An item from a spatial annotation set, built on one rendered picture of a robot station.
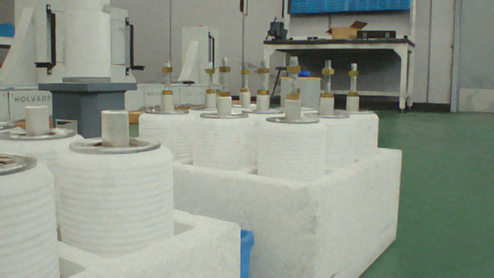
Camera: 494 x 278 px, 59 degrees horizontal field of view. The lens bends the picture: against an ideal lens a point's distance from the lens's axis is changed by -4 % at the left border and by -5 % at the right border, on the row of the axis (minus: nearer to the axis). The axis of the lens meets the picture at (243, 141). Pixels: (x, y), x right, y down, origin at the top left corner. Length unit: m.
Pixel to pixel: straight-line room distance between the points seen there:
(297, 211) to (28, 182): 0.36
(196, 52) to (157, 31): 2.85
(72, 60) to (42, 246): 0.68
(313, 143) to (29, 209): 0.41
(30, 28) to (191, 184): 2.39
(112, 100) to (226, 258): 0.60
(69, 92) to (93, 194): 0.59
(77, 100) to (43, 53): 2.00
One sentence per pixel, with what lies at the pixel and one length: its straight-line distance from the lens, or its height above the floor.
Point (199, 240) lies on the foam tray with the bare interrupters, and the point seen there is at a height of 0.18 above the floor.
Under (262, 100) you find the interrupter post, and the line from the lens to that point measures 0.79.
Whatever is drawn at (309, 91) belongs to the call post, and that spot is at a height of 0.28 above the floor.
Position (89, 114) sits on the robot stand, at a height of 0.24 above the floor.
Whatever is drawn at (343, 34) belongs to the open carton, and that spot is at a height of 0.84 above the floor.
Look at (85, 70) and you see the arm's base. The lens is 0.95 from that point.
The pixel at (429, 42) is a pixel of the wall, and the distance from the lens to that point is 5.66.
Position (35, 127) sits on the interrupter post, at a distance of 0.48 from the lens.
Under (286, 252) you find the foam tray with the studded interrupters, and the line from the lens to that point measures 0.60.
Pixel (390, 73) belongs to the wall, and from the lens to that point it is 5.69.
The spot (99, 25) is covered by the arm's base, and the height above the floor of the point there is 0.41.
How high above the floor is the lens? 0.31
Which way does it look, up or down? 8 degrees down
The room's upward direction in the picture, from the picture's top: 1 degrees clockwise
